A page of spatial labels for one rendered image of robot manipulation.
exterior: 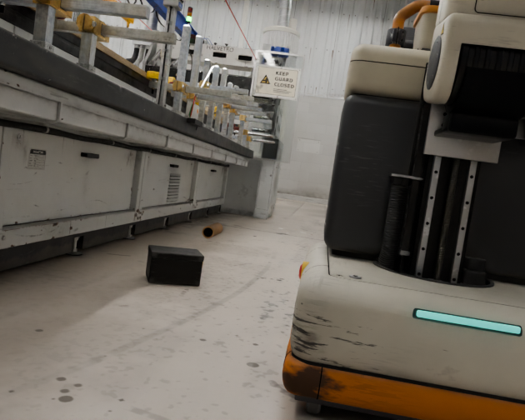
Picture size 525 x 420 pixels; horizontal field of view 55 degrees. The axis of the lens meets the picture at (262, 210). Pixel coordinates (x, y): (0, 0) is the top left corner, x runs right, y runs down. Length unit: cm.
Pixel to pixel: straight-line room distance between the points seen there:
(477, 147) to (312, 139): 1053
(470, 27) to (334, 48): 1103
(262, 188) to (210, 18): 769
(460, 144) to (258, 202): 428
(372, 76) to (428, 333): 63
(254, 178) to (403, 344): 461
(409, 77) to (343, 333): 65
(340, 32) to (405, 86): 1089
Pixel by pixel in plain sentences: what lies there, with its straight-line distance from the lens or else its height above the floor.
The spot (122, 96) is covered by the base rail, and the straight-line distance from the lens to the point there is 190.
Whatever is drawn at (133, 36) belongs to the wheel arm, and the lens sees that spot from 173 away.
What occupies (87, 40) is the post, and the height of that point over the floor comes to 79.
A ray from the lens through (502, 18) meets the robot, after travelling 106.
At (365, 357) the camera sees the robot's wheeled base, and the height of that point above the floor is 15.
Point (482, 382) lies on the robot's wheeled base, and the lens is 104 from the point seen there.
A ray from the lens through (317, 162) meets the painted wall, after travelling 1165.
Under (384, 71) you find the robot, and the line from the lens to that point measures 129.
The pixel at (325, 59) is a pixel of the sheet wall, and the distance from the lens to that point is 1201.
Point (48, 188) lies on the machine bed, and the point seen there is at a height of 29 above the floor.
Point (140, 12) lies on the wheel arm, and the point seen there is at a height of 83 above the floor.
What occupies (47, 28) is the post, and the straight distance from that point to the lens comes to 151.
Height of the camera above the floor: 46
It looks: 4 degrees down
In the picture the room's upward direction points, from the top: 8 degrees clockwise
